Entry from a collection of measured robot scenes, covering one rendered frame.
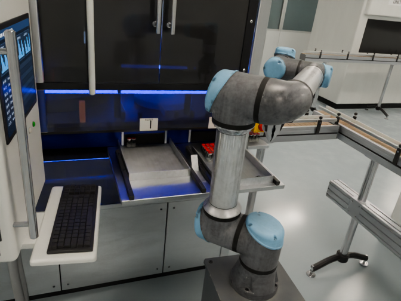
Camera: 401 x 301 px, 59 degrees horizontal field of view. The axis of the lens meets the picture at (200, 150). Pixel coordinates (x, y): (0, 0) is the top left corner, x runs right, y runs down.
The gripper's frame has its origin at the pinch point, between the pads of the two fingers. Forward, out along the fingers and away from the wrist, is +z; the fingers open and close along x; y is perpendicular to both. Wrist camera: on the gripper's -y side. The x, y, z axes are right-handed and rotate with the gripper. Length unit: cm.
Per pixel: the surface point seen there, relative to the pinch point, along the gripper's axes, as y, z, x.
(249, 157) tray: 23.2, 20.1, -5.2
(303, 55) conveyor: 317, 19, -230
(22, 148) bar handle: -19, -9, 87
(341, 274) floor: 21, 109, -87
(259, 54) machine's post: 39.0, -26.5, -9.6
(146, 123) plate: 38, 7, 43
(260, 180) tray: 1.3, 19.4, 0.4
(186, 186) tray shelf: 4.2, 21.4, 32.3
